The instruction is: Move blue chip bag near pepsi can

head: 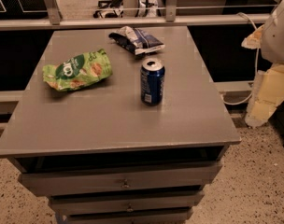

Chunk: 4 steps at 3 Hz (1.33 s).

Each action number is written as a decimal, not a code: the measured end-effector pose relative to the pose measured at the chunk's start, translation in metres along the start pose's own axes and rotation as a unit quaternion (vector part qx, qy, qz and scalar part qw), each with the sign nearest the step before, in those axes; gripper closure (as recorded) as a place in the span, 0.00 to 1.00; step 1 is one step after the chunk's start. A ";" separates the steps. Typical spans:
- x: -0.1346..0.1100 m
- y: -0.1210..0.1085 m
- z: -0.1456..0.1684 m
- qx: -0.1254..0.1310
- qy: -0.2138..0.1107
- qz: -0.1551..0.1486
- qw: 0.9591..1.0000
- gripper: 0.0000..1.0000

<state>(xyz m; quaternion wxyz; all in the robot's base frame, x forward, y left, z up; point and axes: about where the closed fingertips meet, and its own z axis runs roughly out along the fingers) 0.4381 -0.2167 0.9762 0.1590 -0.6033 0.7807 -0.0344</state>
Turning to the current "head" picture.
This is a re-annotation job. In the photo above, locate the black office chair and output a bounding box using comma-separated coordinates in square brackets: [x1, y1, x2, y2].
[92, 0, 123, 19]

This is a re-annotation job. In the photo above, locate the blue pepsi can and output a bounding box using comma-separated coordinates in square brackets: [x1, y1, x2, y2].
[140, 58, 165, 105]

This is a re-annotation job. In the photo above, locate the grey drawer cabinet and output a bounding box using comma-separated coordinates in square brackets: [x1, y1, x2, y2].
[0, 26, 242, 224]

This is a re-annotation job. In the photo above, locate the bottom grey drawer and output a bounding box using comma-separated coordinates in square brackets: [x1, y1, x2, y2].
[57, 207, 192, 224]

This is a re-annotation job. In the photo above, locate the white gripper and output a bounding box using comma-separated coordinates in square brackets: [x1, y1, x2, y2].
[241, 0, 284, 128]

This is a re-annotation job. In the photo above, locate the green chip bag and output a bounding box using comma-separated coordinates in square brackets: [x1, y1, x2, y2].
[42, 49, 113, 91]

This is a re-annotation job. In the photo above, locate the white cable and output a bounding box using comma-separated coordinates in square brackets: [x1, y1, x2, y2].
[222, 11, 261, 106]

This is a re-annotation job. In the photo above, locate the blue chip bag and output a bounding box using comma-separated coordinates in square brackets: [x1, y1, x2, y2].
[108, 26, 165, 56]

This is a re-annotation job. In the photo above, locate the middle grey drawer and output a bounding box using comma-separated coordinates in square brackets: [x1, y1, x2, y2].
[50, 188, 204, 215]

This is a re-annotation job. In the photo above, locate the top grey drawer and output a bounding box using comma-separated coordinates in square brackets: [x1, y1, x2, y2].
[19, 161, 222, 196]

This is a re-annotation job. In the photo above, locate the grey drawer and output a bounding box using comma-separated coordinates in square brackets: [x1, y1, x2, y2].
[50, 188, 204, 215]
[19, 161, 222, 196]
[57, 207, 192, 224]

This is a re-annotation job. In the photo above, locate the metal railing frame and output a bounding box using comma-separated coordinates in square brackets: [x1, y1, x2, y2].
[0, 0, 282, 31]

